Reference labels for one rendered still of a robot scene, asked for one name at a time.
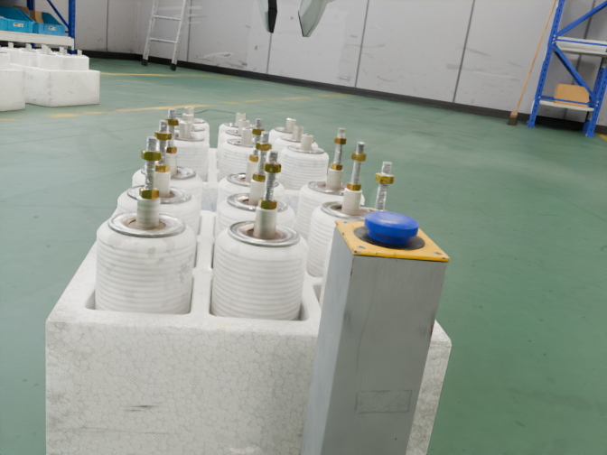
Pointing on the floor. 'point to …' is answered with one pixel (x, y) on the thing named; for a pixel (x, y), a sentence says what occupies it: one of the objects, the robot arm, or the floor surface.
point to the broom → (529, 71)
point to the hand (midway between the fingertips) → (284, 18)
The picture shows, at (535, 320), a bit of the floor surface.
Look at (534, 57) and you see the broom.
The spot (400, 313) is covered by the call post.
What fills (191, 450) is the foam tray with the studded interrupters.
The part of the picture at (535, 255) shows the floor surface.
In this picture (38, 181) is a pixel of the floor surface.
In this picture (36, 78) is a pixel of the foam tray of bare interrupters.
